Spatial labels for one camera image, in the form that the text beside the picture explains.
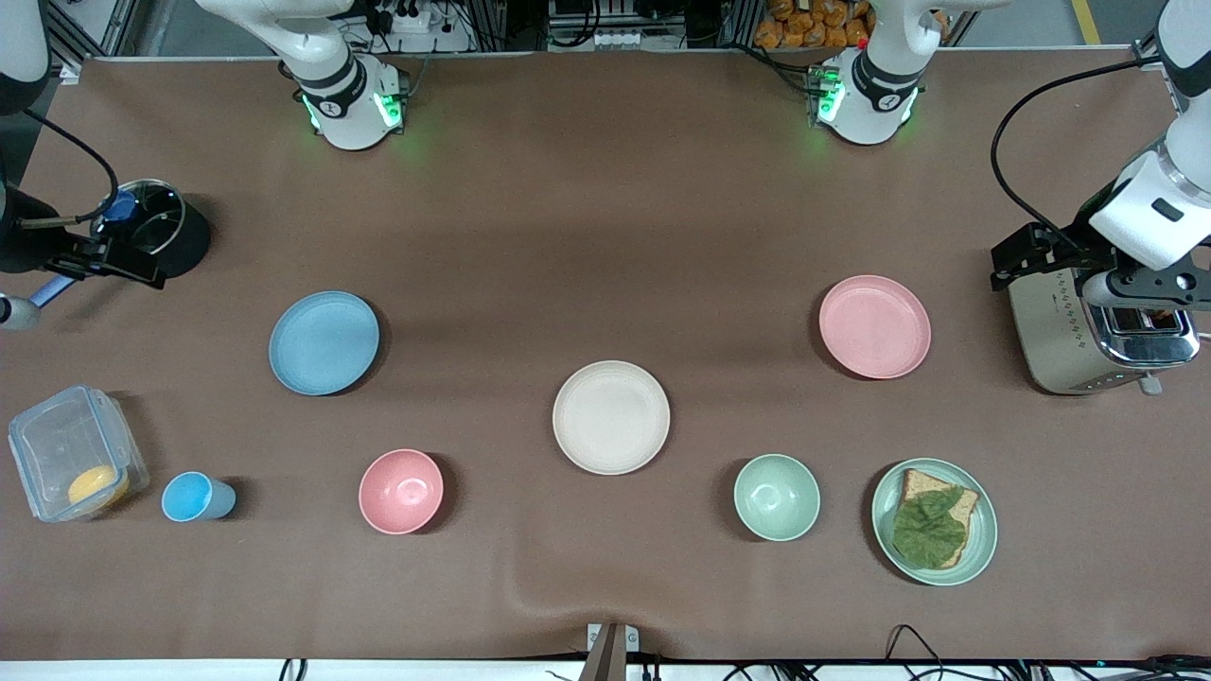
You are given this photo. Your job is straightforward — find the bread slice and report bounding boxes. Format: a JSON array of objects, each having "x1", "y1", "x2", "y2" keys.
[{"x1": 894, "y1": 469, "x2": 980, "y2": 569}]

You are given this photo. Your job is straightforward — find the brown table cover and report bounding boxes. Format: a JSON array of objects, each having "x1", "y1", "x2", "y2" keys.
[{"x1": 0, "y1": 52, "x2": 1211, "y2": 663}]

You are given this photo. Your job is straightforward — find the beige plate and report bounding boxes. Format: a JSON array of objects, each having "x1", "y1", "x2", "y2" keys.
[{"x1": 553, "y1": 360, "x2": 671, "y2": 476}]

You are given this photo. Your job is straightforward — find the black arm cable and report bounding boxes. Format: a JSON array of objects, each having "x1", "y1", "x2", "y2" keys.
[
  {"x1": 990, "y1": 57, "x2": 1165, "y2": 249},
  {"x1": 14, "y1": 107, "x2": 121, "y2": 228}
]

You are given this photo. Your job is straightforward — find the blue plate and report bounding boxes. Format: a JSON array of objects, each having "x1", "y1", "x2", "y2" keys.
[{"x1": 269, "y1": 290, "x2": 380, "y2": 396}]

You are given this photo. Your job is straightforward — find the green lettuce leaf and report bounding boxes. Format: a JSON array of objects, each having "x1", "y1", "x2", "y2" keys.
[{"x1": 892, "y1": 487, "x2": 968, "y2": 570}]

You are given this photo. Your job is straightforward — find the blue cup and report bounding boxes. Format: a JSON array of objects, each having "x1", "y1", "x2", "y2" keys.
[{"x1": 161, "y1": 471, "x2": 237, "y2": 523}]

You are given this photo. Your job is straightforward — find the yellow food piece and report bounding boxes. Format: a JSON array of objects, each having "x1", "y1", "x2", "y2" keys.
[{"x1": 67, "y1": 464, "x2": 131, "y2": 509}]

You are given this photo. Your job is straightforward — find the pink bowl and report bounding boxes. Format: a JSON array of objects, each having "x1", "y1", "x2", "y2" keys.
[{"x1": 359, "y1": 448, "x2": 445, "y2": 536}]

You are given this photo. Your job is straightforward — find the green plate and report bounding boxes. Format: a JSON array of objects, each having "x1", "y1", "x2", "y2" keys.
[{"x1": 871, "y1": 459, "x2": 998, "y2": 586}]

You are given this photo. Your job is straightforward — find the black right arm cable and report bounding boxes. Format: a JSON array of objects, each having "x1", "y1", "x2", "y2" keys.
[{"x1": 14, "y1": 107, "x2": 121, "y2": 228}]

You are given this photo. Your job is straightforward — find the black pot with blue handle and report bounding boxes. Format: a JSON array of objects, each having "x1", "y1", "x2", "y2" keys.
[{"x1": 31, "y1": 178, "x2": 212, "y2": 309}]

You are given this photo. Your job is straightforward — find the white power strip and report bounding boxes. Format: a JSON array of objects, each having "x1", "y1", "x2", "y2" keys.
[{"x1": 374, "y1": 0, "x2": 438, "y2": 35}]

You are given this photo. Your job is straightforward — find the green bowl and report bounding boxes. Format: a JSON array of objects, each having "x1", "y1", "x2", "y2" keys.
[{"x1": 734, "y1": 454, "x2": 821, "y2": 542}]

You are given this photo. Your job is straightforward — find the black cable loop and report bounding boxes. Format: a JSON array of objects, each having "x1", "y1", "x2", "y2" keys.
[{"x1": 885, "y1": 624, "x2": 949, "y2": 681}]

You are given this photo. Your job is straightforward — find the clear plastic container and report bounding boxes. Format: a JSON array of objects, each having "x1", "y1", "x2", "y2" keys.
[{"x1": 8, "y1": 384, "x2": 150, "y2": 524}]

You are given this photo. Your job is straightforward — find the silver toaster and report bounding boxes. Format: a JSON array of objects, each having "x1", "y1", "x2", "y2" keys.
[{"x1": 1008, "y1": 268, "x2": 1201, "y2": 396}]

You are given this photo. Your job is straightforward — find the pink plate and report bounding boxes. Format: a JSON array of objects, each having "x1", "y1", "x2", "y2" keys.
[{"x1": 818, "y1": 275, "x2": 932, "y2": 380}]

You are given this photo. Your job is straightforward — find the metal table clamp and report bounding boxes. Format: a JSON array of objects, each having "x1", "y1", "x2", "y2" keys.
[{"x1": 579, "y1": 622, "x2": 641, "y2": 681}]

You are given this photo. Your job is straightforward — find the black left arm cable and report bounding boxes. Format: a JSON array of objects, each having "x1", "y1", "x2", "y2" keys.
[{"x1": 990, "y1": 57, "x2": 1165, "y2": 249}]

